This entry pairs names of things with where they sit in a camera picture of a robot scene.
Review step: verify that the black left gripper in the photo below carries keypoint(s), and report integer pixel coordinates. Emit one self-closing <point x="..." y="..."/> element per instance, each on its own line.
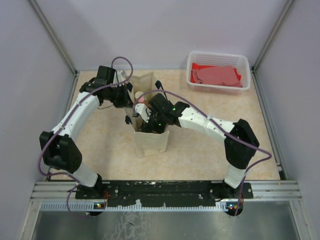
<point x="126" y="101"/>

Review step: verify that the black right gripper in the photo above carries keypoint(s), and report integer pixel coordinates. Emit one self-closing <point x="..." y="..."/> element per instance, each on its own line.
<point x="148" y="127"/>

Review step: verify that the green bottle beige cap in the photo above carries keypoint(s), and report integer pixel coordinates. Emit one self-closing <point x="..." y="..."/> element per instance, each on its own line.
<point x="138" y="94"/>

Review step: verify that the orange lotion bottle pink cap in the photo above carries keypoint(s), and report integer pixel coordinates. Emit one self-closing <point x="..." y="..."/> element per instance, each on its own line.
<point x="141" y="100"/>

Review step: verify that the beige canvas tote bag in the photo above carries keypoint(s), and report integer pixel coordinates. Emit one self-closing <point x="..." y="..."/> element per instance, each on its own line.
<point x="146" y="144"/>

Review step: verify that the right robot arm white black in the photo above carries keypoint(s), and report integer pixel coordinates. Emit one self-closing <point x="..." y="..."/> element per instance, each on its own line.
<point x="237" y="137"/>

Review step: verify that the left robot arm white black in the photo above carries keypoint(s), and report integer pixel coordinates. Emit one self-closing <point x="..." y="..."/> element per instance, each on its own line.
<point x="58" y="146"/>

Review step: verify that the red cloth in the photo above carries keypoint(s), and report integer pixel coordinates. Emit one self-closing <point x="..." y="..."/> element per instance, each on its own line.
<point x="197" y="72"/>

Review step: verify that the white plastic basket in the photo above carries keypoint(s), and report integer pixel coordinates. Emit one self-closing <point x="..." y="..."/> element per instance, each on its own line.
<point x="218" y="73"/>

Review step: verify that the pink cloth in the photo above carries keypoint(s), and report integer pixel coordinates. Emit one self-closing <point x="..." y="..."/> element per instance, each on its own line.
<point x="217" y="76"/>

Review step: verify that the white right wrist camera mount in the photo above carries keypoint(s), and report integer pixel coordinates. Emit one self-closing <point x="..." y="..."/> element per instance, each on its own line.
<point x="141" y="110"/>

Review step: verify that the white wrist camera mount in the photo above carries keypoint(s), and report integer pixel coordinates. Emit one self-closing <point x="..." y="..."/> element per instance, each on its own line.
<point x="120" y="77"/>
<point x="141" y="110"/>

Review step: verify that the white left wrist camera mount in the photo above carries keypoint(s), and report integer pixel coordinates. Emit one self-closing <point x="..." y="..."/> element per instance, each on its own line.
<point x="120" y="77"/>

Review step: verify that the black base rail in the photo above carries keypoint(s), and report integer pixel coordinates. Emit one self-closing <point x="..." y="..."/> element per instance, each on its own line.
<point x="185" y="193"/>

